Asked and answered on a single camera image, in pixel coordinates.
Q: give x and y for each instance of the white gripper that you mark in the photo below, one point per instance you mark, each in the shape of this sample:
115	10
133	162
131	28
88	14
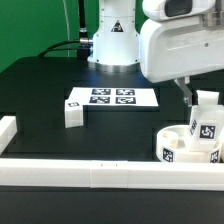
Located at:
180	48

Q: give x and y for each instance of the white round stool seat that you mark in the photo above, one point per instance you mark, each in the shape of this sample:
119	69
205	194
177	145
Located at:
171	147

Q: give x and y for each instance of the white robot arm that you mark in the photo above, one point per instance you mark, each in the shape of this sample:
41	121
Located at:
116	44

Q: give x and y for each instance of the white marker sheet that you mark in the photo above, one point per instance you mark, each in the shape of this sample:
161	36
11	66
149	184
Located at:
144	97

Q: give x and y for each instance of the white front barrier wall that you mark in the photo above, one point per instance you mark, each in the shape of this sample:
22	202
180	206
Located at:
111	174

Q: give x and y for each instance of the white left barrier wall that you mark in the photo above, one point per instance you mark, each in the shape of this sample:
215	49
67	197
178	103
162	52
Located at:
8	129

